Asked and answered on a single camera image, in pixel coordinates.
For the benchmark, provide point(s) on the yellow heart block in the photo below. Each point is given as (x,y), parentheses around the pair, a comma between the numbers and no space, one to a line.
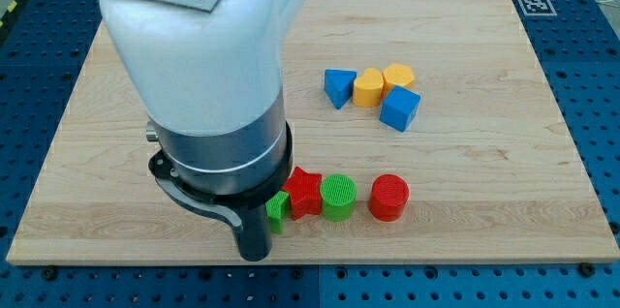
(368,88)

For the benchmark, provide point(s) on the green cylinder block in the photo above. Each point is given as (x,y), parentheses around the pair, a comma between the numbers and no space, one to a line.
(339,194)

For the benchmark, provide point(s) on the blue triangle block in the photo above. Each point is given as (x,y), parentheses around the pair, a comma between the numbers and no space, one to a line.
(338,85)

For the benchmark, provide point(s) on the black pusher tool mount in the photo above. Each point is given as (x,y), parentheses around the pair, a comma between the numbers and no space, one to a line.
(220,207)

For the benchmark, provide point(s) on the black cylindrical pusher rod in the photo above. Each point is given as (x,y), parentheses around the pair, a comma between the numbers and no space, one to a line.
(253,236)

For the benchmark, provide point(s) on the yellow hexagon block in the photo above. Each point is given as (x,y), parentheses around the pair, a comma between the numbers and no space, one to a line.
(397,74)

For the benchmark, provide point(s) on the blue cube block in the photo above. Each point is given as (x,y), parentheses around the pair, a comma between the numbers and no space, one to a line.
(399,108)

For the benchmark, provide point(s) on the red star block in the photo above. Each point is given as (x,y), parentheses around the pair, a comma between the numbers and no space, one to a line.
(303,188)

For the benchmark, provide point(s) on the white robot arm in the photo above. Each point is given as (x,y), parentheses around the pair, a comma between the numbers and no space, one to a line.
(209,75)

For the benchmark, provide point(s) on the wooden board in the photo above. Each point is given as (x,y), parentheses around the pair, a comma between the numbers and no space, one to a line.
(491,165)

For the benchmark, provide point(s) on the fiducial marker on table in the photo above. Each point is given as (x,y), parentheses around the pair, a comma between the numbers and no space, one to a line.
(537,7)

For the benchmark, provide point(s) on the green star block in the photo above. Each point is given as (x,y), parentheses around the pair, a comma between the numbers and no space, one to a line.
(278,209)

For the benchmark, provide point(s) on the red cylinder block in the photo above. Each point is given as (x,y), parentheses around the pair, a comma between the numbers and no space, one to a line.
(389,196)

